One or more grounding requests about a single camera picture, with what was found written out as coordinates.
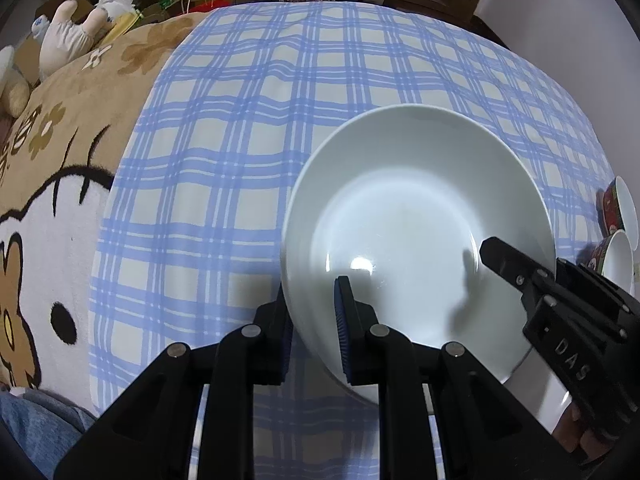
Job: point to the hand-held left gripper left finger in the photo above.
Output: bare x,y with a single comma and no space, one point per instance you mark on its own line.
287,345

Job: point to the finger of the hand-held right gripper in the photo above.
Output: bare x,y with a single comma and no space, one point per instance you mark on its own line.
505,260
595,292

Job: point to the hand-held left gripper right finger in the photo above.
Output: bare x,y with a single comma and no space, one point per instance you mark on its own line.
342,330

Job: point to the plain white deep plate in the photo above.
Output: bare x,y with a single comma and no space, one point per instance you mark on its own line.
415,200

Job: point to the person's right hand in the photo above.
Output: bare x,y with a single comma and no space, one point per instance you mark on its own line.
570,425

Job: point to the blue plaid bed sheet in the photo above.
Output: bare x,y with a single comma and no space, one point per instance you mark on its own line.
225,185

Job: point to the person's jeans leg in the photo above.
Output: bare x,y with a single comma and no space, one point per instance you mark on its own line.
35,435

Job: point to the brown cartoon blanket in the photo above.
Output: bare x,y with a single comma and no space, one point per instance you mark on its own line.
65,135

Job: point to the yellow cloth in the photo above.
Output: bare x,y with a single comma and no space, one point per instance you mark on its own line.
122,25

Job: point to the cream plush toy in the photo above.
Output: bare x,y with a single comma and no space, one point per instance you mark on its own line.
12,90

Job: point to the pinkish white plush toy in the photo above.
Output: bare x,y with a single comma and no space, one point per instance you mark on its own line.
65,40

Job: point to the white fluffy toy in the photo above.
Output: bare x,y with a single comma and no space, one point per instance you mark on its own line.
115,5

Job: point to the small blue white plush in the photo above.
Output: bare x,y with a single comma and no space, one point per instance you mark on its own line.
40,25

